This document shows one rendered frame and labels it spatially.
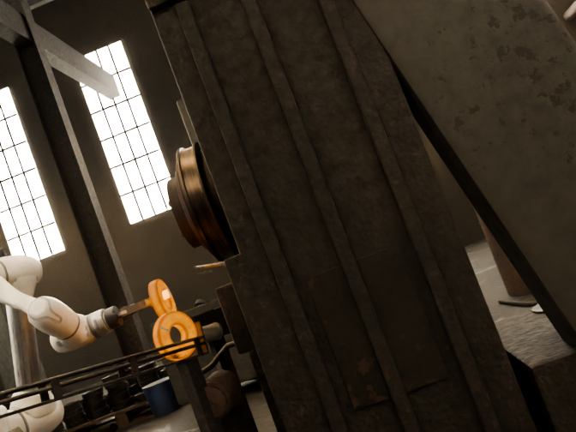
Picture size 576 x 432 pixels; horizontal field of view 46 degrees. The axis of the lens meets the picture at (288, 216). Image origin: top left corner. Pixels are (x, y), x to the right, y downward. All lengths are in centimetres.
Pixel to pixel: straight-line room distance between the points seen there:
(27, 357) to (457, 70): 199
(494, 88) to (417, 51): 25
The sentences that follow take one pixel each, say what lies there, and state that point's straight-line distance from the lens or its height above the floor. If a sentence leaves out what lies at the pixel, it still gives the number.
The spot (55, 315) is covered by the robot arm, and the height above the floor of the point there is 90.
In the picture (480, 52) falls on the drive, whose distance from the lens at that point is 214.
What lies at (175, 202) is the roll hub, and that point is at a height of 114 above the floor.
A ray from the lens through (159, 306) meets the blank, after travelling 231.
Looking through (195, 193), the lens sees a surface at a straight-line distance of 238.
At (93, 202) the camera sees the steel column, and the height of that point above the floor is 255.
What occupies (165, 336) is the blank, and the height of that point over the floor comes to 72.
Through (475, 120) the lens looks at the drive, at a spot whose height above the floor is 99.
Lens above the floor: 78
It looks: 4 degrees up
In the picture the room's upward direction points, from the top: 21 degrees counter-clockwise
